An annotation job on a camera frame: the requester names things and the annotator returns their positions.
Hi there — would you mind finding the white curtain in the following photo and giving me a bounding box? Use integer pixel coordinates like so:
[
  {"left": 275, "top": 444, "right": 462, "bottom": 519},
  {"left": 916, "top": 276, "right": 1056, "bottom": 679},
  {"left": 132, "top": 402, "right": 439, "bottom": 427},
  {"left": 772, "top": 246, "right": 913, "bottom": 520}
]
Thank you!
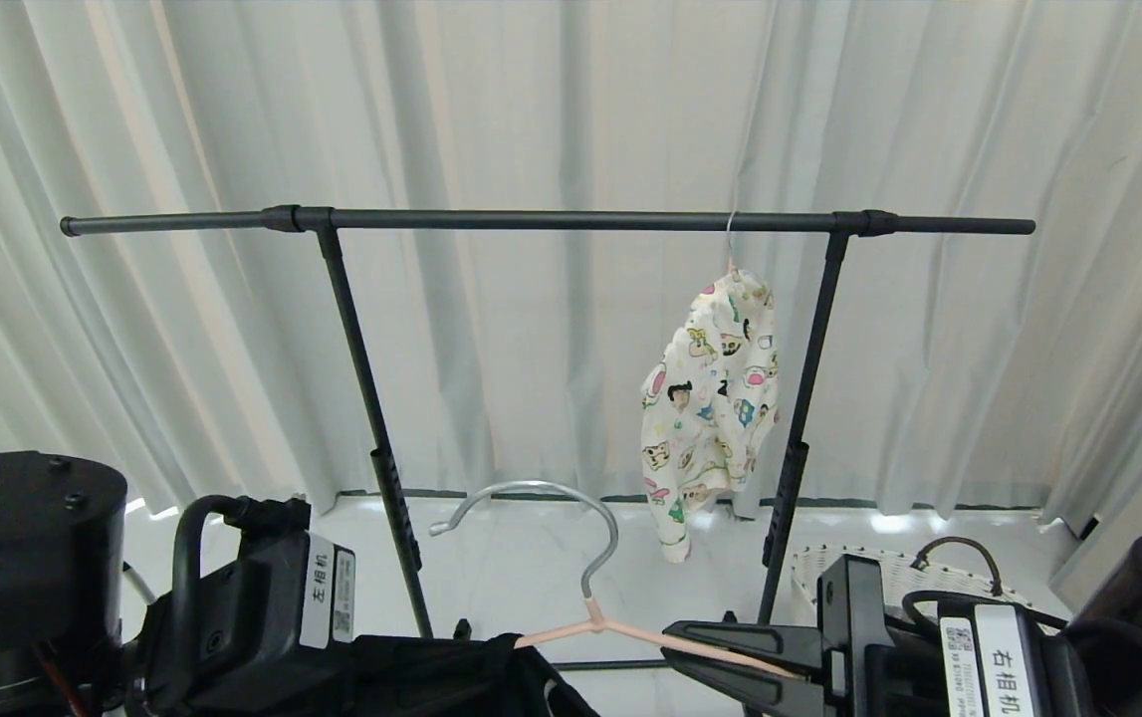
[{"left": 0, "top": 0, "right": 1142, "bottom": 539}]

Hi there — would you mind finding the white laundry basket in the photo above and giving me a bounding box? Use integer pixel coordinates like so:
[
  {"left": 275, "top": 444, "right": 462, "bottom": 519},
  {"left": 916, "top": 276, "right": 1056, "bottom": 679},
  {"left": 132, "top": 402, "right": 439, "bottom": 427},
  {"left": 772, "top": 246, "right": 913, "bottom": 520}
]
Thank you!
[{"left": 790, "top": 536, "right": 1041, "bottom": 623}]

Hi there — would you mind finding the black clothes rack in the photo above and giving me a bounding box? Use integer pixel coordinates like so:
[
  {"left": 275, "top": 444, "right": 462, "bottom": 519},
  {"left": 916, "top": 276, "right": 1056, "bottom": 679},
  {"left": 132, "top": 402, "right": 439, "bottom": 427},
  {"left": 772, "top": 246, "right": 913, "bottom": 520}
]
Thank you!
[{"left": 61, "top": 206, "right": 1036, "bottom": 717}]

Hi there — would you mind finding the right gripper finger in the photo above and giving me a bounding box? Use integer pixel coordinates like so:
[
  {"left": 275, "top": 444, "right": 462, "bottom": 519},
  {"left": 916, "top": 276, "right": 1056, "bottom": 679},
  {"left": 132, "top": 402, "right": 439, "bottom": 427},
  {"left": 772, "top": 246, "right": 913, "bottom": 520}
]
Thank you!
[
  {"left": 663, "top": 649, "right": 835, "bottom": 717},
  {"left": 662, "top": 618, "right": 825, "bottom": 670}
]

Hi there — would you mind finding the black garment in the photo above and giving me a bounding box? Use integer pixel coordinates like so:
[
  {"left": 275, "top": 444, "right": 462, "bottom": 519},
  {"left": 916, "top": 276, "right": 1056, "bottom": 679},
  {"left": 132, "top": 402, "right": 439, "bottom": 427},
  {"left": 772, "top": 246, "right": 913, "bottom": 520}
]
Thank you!
[{"left": 346, "top": 632, "right": 601, "bottom": 717}]

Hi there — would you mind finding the cream printed garment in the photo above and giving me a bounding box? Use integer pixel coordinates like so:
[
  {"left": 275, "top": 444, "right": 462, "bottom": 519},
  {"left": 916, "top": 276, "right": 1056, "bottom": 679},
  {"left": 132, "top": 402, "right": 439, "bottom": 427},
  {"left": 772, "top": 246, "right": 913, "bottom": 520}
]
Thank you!
[{"left": 639, "top": 265, "right": 781, "bottom": 565}]

